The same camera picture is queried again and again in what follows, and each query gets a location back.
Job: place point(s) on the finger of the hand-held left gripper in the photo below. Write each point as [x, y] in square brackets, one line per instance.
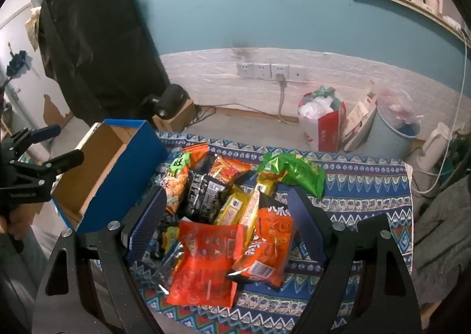
[62, 162]
[44, 133]

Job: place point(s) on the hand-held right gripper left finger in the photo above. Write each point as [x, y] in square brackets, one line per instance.
[147, 223]

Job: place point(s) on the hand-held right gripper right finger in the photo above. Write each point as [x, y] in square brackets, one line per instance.
[309, 231]

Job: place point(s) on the small yellow candy packet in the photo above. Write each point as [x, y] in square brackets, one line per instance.
[169, 238]

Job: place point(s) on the orange snack packet with barcode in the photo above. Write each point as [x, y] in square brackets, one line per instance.
[272, 238]

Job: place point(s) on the orange snack bag green top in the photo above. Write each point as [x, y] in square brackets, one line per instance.
[176, 181]

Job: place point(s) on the clear plastic snack packet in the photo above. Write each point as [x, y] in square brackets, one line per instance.
[165, 271]

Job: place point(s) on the blue cardboard box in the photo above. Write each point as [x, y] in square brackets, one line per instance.
[125, 172]

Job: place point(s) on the black snack packet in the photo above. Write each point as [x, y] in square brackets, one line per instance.
[202, 194]

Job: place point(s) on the orange-red snack bag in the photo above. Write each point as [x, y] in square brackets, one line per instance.
[206, 264]

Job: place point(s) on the yellow snack packet white label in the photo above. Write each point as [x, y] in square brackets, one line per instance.
[228, 212]

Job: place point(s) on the person's left hand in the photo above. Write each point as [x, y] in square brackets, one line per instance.
[5, 225]

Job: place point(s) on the patterned blue blanket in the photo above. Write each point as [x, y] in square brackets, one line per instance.
[349, 179]

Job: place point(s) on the red-orange snack bag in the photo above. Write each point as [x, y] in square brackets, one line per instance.
[226, 169]

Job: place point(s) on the red and white paper bag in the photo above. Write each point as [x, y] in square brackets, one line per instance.
[327, 131]

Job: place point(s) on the black cloth covered cabinet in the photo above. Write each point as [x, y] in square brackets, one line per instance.
[99, 43]

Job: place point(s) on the small brown cardboard box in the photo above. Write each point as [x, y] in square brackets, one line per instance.
[182, 118]

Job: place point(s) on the light blue trash bin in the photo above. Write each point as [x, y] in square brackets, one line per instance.
[386, 135]

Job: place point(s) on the beige paper bag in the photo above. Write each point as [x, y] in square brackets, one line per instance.
[358, 116]

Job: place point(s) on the grey cloth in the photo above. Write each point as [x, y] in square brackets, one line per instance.
[445, 231]

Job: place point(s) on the white electric kettle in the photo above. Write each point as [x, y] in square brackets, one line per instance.
[434, 150]

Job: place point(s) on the black security camera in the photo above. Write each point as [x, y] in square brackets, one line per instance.
[171, 98]

